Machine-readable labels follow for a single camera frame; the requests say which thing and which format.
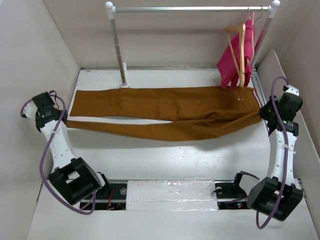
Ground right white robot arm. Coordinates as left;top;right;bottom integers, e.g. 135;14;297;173
232;88;303;222

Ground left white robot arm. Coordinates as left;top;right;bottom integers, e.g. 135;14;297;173
32;92;112;206

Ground brown trousers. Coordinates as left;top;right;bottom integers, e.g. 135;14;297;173
67;86;261;142

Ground pink clothes hanger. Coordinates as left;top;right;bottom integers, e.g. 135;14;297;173
246;12;263;66

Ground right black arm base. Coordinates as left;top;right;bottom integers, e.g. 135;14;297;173
211;171;260;210

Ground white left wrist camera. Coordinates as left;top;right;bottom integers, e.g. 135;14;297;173
20;100;37;120

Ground pink garment on hanger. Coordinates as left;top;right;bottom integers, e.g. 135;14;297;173
216;19;253;89

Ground aluminium rail on right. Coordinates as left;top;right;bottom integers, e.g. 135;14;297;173
253;63;273;103

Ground wooden clothes hanger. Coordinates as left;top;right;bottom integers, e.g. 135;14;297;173
225;21;246;88

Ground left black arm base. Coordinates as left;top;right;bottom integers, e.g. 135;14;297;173
94;180;128;211

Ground silver and white clothes rack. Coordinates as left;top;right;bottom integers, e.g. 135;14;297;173
104;0;281;88

